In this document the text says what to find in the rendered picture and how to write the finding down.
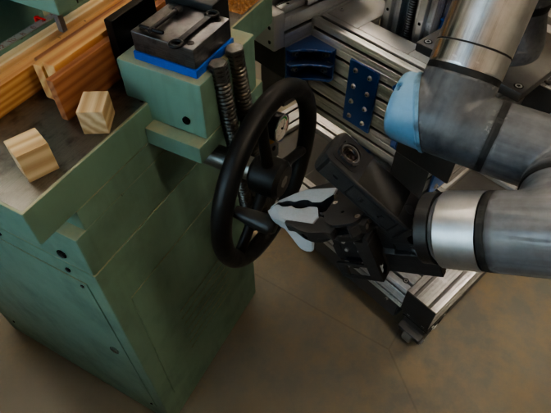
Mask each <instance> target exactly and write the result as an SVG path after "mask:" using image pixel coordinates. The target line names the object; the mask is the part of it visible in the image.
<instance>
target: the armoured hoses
mask: <svg viewBox="0 0 551 413"><path fill-rule="evenodd" d="M225 56H226V57H227V58H228V59H229V62H230V69H231V74H232V76H231V77H232V78H233V79H232V80H233V81H234V82H233V85H234V89H235V98H236V102H237V103H236V105H237V108H238V112H239V114H238V115H239V121H240V124H241V122H242V121H243V119H244V117H245V116H246V114H247V113H248V111H249V109H250V108H251V107H252V105H253V100H252V96H251V92H250V85H249V81H248V74H247V66H246V62H245V55H244V47H243V45H242V44H241V43H231V44H228V45H227V46H226V47H225ZM208 70H209V72H211V73H212V77H213V81H214V85H215V86H216V87H215V90H216V97H217V101H218V103H217V104H218V105H219V106H218V107H219V108H220V109H219V112H220V115H221V122H222V123H221V124H222V125H223V126H222V129H223V132H224V135H225V144H226V147H227V148H228V149H229V146H230V144H231V142H232V140H233V137H234V136H235V133H236V131H237V129H238V128H239V122H238V116H237V112H236V109H235V101H234V97H233V95H234V94H233V90H232V86H231V82H230V70H229V66H228V61H227V60H226V59H224V58H221V57H219V58H215V59H211V60H210V61H209V62H208ZM259 154H260V152H259V146H258V142H257V143H256V145H255V147H254V149H253V152H252V154H251V156H252V157H256V156H257V155H259ZM238 198H239V204H240V206H241V207H247V208H251V207H252V204H253V195H252V191H251V190H249V188H248V185H247V181H246V179H242V180H241V183H240V186H239V191H238ZM275 201H276V199H271V198H269V197H268V198H267V200H266V203H265V205H264V207H263V209H262V212H265V213H267V212H268V210H270V208H271V206H273V205H274V204H275Z"/></svg>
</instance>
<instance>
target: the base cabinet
mask: <svg viewBox="0 0 551 413"><path fill-rule="evenodd" d="M220 171H221V170H219V169H217V168H215V167H212V166H209V165H207V164H204V163H198V162H197V163H196V164H195V165H194V167H193V168H192V169H191V170H190V171H189V172H188V173H187V175H186V176H185V177H184V178H183V179H182V180H181V181H180V182H179V183H178V184H177V185H176V186H175V187H174V188H173V189H172V191H171V192H170V193H169V194H168V195H167V196H166V197H165V199H164V200H163V201H162V202H161V203H160V204H159V205H158V206H157V208H156V209H155V210H154V211H153V212H152V213H151V214H150V215H149V217H148V218H147V219H146V220H145V221H144V222H143V223H142V224H141V225H140V226H139V227H138V228H137V229H136V230H135V232H134V233H133V234H132V235H131V236H130V237H129V238H128V239H127V241H126V242H125V243H124V244H123V245H122V246H121V247H120V249H119V250H118V251H117V252H116V253H115V254H114V255H113V256H112V258H111V259H110V260H109V261H108V262H107V263H106V264H105V266H104V267H103V268H102V269H101V270H100V271H99V272H98V273H97V274H96V275H90V274H89V273H87V272H85V271H83V270H81V269H79V268H77V267H75V266H73V265H71V264H70V263H68V262H66V261H63V260H62V259H60V258H58V257H56V256H54V255H52V254H50V253H49V252H46V251H44V250H43V249H41V248H39V247H36V246H35V245H33V244H31V243H29V242H27V241H25V240H24V239H22V238H19V237H17V236H15V235H14V234H11V233H10V232H8V231H6V230H5V229H2V228H0V312H1V313H2V315H3V316H4V317H5V318H6V319H7V320H8V321H9V322H10V324H11V325H12V326H13V327H14V328H15V329H18V330H19V331H21V332H22V333H23V334H26V335H27V336H29V337H31V338H32V339H34V340H35V341H37V342H39V343H41V344H43V345H44V346H45V347H47V348H49V349H51V350H52V351H54V352H55V353H57V354H59V355H60V356H63V357H64V358H66V359H67V360H68V361H71V362H72V363H74V364H76V365H77V366H79V367H80V368H82V369H83V370H86V371H87V372H89V373H90V374H92V375H94V376H95V377H97V378H99V379H101V380H102V381H103V382H105V383H107V384H109V385H111V386H112V387H113V388H115V389H117V390H119V391H120V392H122V393H124V394H125V395H127V396H128V397H131V398H132V399H134V400H135V401H137V402H139V403H140V404H142V405H144V406H146V407H147V408H148V409H150V410H152V411H154V412H156V413H180V411H181V409H182V407H183V406H184V404H185V403H186V402H187V400H188V398H189V396H190V395H191V393H192V391H193V390H194V389H195V387H196V386H197V384H198V382H199V380H200V379H201V378H202V376H203V374H204V373H205V371H206V370H207V368H208V366H209V365H210V364H211V362H212V360H213V358H214V357H215V355H216V354H217V353H218V351H219V349H220V348H221V346H222V344H223V342H224V341H225V340H226V338H227V337H228V335H229V333H230V331H231V330H232V329H233V328H234V326H235V324H236V322H237V321H238V319H239V317H240V316H241V315H242V313H243V312H244V309H245V308H246V306H247V305H248V304H249V302H250V300H251V299H252V297H253V295H254V293H255V292H256V291H255V278H254V264H253V262H252V263H250V264H249V265H246V266H244V267H240V268H230V267H228V266H226V265H224V264H222V263H221V262H220V261H219V260H218V258H217V257H216V254H215V252H214V250H213V247H212V240H211V231H210V221H211V211H212V200H213V196H214V192H215V188H216V182H217V180H218V176H219V174H220Z"/></svg>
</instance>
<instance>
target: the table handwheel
mask: <svg viewBox="0 0 551 413"><path fill-rule="evenodd" d="M291 98H294V99H295V100H296V102H297V104H298V112H299V127H298V140H297V145H296V148H295V149H294V150H293V151H292V152H291V153H290V154H289V155H287V156H286V157H284V158H283V159H281V158H279V157H275V156H273V155H272V153H271V145H270V139H269V132H268V122H269V121H270V119H271V118H272V117H273V115H274V114H275V113H276V112H277V110H278V109H279V108H280V107H281V106H282V105H283V104H284V103H285V102H286V101H288V100H290V99H291ZM315 133H316V100H315V97H314V94H313V91H312V89H311V88H310V86H309V85H308V84H307V83H306V82H305V81H304V80H302V79H300V78H296V77H288V78H285V79H281V80H279V81H277V82H275V83H274V84H273V85H272V86H271V87H269V88H268V89H267V90H266V91H265V92H264V93H263V94H262V95H261V96H260V97H259V98H258V99H257V101H256V102H255V103H254V104H253V105H252V107H251V108H250V109H249V111H248V113H247V114H246V116H245V117H244V119H243V121H242V122H241V124H240V126H239V128H238V129H237V131H236V133H235V136H234V137H233V140H232V142H231V144H230V146H229V149H228V148H227V147H226V146H223V145H220V144H219V145H218V146H217V147H216V149H215V150H214V151H213V152H212V153H211V154H210V156H209V157H208V158H207V159H206V160H205V161H204V162H203V163H204V164H207V165H209V166H212V167H215V168H217V169H219V170H221V171H220V174H219V176H218V180H217V182H216V188H215V192H214V196H213V200H212V211H211V221H210V231H211V240H212V247H213V250H214V252H215V254H216V257H217V258H218V260H219V261H220V262H221V263H222V264H224V265H225V266H228V267H230V268H240V267H244V266H247V265H249V264H250V263H252V262H253V261H255V260H256V259H257V258H259V256H260V255H261V254H263V253H264V251H265V250H266V249H267V248H268V247H269V246H270V244H271V243H272V241H273V240H274V238H275V237H276V235H277V234H278V233H279V231H280V229H281V227H280V226H279V225H278V229H277V230H276V232H275V233H274V234H269V235H266V234H263V233H260V232H258V233H257V234H256V235H255V237H254V238H253V239H252V240H251V238H252V236H253V231H254V229H252V228H251V227H249V226H247V225H245V226H244V229H243V231H242V234H241V235H240V238H239V241H238V243H237V246H236V247H235V246H234V243H233V239H232V224H233V215H234V209H235V202H236V198H237V195H238V191H239V186H240V183H241V180H242V179H246V181H247V185H248V188H249V190H251V191H254V192H255V193H256V195H255V198H254V200H253V204H252V207H251V209H254V210H256V211H262V209H263V207H264V205H265V203H266V200H267V198H268V197H269V198H271V199H277V198H279V199H278V201H279V200H281V199H283V198H286V197H288V196H291V195H293V194H295V193H298V192H299V190H300V188H301V186H302V183H303V180H304V177H305V174H306V172H307V167H308V164H309V161H310V157H311V154H312V148H313V144H314V139H315ZM257 142H258V146H259V152H260V154H259V155H257V156H256V157H252V156H251V154H252V152H253V149H254V147H255V145H256V143H257ZM250 240H251V241H250Z"/></svg>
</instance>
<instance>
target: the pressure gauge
mask: <svg viewBox="0 0 551 413"><path fill-rule="evenodd" d="M284 123H285V124H284ZM283 126H284V128H283V129H281V127H283ZM288 127H289V115H288V114H285V113H282V112H279V111H277V112H276V113H275V114H274V115H273V117H272V118H271V119H270V121H269V122H268V132H269V139H270V144H273V143H274V141H275V142H277V143H279V142H280V141H281V140H282V139H283V138H284V136H285V134H286V132H287V129H288Z"/></svg>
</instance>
